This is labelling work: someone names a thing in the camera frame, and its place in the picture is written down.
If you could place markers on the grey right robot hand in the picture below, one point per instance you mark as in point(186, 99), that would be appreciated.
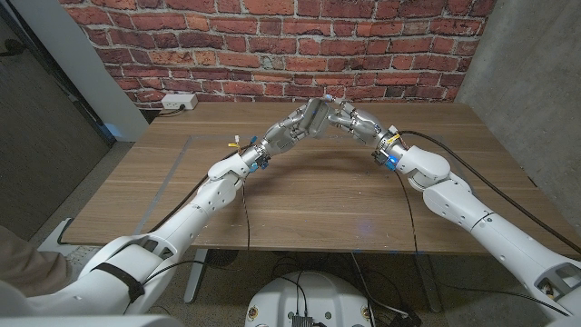
point(363, 125)

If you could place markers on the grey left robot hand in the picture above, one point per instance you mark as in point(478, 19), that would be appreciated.
point(286, 134)

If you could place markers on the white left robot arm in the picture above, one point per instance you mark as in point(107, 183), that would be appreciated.
point(181, 222)

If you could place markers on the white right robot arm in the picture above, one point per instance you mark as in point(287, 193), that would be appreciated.
point(481, 222)

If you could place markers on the red brick print backdrop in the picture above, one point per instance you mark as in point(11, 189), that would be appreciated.
point(281, 45)

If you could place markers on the white power strip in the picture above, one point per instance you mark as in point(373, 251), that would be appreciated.
point(179, 101)

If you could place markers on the black round floor disc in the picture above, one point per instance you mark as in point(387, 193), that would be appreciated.
point(222, 257)

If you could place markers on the white robot torso base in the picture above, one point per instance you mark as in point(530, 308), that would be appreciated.
point(313, 295)

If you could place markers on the grey table leg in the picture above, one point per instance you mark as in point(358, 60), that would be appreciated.
point(427, 281)
point(196, 272)

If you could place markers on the black power adapter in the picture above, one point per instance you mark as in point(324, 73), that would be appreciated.
point(404, 320)

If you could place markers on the dark door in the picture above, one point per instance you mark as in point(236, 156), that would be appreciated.
point(45, 136)

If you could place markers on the white floor platform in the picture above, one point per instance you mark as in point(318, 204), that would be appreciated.
point(56, 236)

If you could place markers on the person in brown trousers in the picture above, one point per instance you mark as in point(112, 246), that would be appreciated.
point(27, 268)

